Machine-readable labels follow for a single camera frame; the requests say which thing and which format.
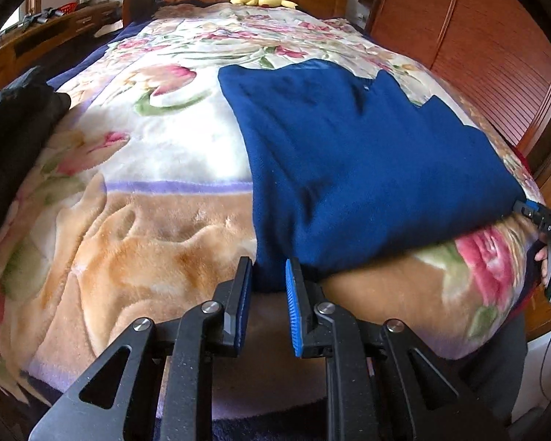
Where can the wooden wardrobe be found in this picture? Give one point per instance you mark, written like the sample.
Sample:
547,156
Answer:
477,18

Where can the red basket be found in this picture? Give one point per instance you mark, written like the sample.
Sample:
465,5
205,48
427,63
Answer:
66,8

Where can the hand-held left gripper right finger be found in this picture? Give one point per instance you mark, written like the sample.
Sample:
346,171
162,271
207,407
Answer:
293,308

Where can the floral fleece blanket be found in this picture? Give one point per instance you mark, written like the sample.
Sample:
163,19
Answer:
156,220

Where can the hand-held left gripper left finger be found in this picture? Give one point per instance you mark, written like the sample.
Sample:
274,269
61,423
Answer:
247,298

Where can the wooden desk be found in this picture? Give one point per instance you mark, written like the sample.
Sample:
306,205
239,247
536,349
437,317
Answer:
9,55

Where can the blue coat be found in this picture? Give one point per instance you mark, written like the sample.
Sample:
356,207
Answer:
349,161

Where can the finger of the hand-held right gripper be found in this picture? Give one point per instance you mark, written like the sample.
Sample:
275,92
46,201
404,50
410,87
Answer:
530,211

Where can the black cloth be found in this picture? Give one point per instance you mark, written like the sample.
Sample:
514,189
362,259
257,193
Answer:
9,147

